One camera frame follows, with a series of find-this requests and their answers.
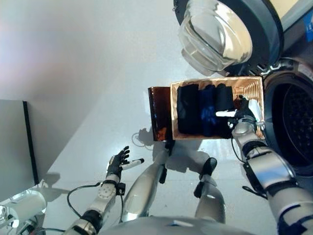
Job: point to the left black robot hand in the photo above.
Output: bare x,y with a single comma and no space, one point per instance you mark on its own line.
117,161

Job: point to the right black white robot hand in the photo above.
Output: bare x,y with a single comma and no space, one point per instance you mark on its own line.
253,110

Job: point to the narrow black garment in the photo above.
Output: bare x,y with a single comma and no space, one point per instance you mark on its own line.
223,100

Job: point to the navy blue garment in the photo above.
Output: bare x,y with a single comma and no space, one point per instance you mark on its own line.
206,102

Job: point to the wide black garment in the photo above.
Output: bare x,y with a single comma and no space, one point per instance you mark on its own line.
188,110

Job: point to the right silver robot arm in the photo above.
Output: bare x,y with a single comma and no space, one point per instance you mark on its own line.
269,166

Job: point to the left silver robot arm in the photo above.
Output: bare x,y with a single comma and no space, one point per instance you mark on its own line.
105,193

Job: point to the dark grey washing machine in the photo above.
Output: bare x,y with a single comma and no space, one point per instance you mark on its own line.
298,52

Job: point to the round glass washing machine door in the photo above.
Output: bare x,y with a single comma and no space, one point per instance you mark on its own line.
215,36

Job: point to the wicker laundry basket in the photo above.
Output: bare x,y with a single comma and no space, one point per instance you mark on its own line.
247,88

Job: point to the brown glossy stool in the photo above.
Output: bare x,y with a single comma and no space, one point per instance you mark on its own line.
160,110

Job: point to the grey robot torso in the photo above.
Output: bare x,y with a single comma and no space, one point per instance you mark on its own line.
183,227

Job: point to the blue white energy label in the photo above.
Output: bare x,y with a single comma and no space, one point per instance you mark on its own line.
308,27

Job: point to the white cylindrical device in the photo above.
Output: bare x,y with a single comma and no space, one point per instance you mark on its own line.
27,204

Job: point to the right silver robot leg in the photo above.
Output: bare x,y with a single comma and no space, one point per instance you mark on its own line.
210,205

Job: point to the grey cabinet with black edge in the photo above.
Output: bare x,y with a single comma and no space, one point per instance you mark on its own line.
14,147

